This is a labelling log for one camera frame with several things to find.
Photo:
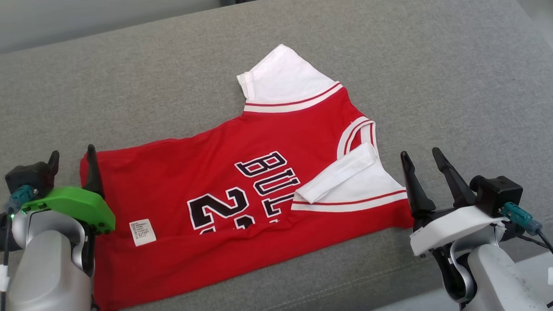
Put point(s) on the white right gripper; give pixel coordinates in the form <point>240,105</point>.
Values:
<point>453,225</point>

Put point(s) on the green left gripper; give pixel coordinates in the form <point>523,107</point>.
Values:
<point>76,206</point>

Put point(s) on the red white basketball jersey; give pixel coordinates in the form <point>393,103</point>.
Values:
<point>212,167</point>

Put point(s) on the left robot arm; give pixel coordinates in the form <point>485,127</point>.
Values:
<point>46,283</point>

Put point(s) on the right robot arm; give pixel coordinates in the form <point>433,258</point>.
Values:
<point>497,281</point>

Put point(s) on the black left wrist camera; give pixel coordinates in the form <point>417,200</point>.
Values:
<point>29,175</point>

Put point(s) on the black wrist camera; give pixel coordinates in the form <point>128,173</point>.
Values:
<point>498,193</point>
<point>29,175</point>

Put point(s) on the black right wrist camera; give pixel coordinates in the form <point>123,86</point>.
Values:
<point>498,193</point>

